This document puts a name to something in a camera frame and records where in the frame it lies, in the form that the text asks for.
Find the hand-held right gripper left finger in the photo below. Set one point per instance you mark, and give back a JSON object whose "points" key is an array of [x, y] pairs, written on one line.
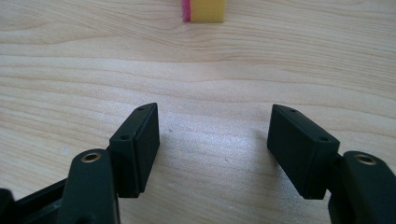
{"points": [[134, 155]]}

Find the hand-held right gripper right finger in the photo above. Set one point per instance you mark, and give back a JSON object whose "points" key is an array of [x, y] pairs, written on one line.
{"points": [[300, 149]]}

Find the yellow and pink sponge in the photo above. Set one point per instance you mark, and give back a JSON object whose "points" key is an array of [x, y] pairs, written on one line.
{"points": [[207, 11]]}

